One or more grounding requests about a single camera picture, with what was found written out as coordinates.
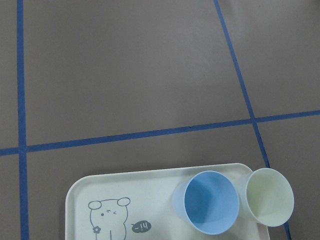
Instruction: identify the light blue plastic cup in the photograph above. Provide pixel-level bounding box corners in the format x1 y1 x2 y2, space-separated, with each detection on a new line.
172 170 240 235

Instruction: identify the cream tray with bear drawing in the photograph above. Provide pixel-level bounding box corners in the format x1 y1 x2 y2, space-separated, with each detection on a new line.
65 163 270 240

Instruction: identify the pale green plastic cup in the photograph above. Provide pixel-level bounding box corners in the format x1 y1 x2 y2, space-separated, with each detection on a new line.
232 168 295 227

